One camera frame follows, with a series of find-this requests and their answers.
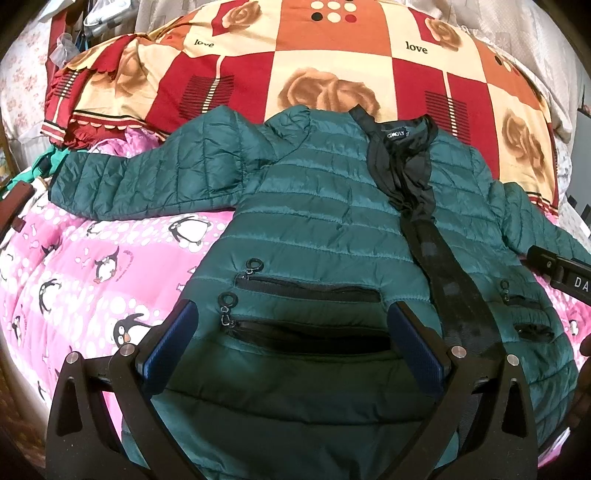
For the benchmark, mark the teal cloth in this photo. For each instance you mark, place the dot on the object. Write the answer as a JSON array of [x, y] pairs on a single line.
[[44, 164]]

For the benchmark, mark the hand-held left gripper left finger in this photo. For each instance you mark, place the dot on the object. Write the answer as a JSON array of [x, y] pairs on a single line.
[[171, 339]]

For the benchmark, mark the white plastic bag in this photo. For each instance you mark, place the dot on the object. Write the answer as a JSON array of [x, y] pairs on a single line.
[[108, 14]]

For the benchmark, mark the pink penguin blanket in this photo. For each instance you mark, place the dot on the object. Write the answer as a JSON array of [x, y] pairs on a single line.
[[92, 258]]

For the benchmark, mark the red orange rose patchwork blanket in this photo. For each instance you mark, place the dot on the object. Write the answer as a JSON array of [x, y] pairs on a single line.
[[323, 55]]

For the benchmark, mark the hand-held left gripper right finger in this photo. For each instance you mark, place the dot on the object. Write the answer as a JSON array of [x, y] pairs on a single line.
[[418, 344]]

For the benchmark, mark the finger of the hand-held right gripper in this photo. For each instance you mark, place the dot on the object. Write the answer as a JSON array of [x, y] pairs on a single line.
[[545, 264]]

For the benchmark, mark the green quilted jacket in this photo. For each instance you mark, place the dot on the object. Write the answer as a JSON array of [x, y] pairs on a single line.
[[314, 198]]

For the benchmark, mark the floral bedsheet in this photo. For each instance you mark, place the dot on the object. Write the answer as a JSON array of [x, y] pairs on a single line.
[[25, 74]]

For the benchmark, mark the brown wooden bar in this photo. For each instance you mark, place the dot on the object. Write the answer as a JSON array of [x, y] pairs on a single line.
[[16, 205]]

